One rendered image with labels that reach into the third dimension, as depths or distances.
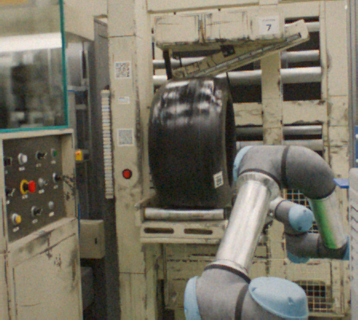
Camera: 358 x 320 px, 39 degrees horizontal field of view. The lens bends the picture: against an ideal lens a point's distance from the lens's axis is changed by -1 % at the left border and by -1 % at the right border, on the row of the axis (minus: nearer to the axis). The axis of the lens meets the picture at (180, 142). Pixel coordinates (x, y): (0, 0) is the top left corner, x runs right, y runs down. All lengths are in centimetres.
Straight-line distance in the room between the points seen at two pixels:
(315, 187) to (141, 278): 116
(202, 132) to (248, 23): 68
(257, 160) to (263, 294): 41
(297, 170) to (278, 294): 38
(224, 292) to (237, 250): 12
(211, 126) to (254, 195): 69
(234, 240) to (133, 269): 114
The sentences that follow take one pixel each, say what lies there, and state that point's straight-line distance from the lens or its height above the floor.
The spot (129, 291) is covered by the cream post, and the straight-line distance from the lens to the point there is 233.
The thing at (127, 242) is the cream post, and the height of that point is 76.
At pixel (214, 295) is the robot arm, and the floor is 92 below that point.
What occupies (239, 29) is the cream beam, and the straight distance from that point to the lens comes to 238.
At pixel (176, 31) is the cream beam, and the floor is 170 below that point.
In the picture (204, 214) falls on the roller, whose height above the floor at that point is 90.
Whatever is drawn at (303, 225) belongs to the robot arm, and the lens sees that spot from 161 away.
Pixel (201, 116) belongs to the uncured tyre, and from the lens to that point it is 193.
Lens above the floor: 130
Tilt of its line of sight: 3 degrees down
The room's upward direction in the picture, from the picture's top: 2 degrees counter-clockwise
